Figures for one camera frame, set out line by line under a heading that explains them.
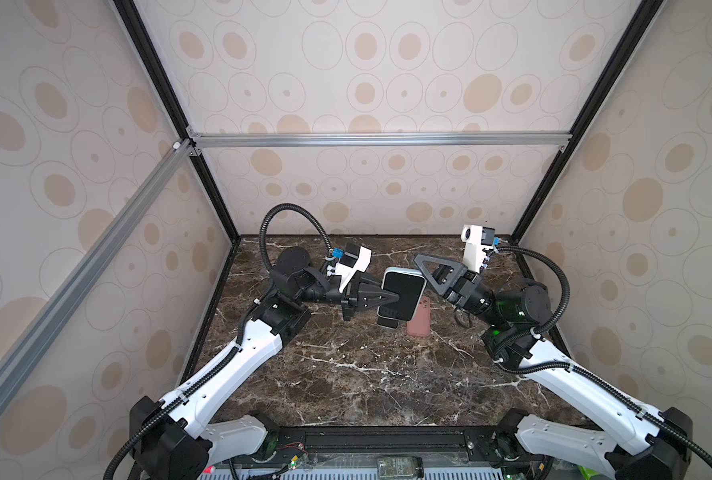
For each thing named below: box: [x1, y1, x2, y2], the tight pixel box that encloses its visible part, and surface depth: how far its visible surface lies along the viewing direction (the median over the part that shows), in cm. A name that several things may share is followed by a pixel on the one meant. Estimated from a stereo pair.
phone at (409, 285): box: [377, 267, 428, 322], surface depth 52 cm
